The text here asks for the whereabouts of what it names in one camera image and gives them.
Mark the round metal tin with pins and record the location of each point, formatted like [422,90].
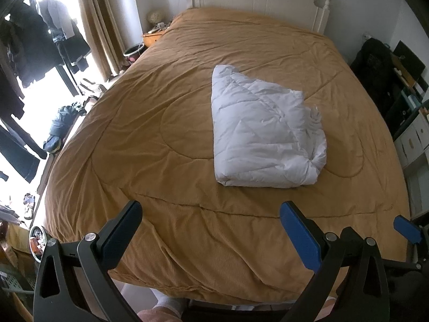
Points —
[38,239]

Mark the dark hanging jacket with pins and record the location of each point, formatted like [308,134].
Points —
[30,47]

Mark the blue clothes bundle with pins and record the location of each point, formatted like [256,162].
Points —
[62,125]

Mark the green laundry basket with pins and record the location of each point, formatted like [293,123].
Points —
[13,280]

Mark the round woven ball lamp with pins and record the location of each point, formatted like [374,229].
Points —
[155,16]

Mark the pair of sandals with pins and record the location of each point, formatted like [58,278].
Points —
[29,206]

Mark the black backpack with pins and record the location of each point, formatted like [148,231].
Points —
[372,67]

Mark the grey hanging garment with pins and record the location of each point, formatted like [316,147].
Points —
[57,16]

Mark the white wall socket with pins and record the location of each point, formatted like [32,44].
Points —
[367,36]

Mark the shelf unit with boxes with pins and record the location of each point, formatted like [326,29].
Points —
[412,134]

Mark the wooden nightstand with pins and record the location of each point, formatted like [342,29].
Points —
[152,38]

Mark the white puffer jacket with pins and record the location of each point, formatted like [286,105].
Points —
[261,130]

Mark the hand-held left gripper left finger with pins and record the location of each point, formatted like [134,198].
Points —
[117,241]

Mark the dark hanging trousers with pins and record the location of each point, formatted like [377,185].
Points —
[20,147]

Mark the beige curtain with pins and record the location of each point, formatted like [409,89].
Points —
[97,23]

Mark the black hanging skirt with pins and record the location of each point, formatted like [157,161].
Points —
[73,52]

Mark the round black waste bin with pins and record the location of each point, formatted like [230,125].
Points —
[133,52]

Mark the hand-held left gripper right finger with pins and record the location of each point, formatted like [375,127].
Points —
[301,238]

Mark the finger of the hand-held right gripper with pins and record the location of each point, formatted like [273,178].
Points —
[407,229]
[352,234]

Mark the person's leg with white sock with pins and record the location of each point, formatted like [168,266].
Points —
[169,310]

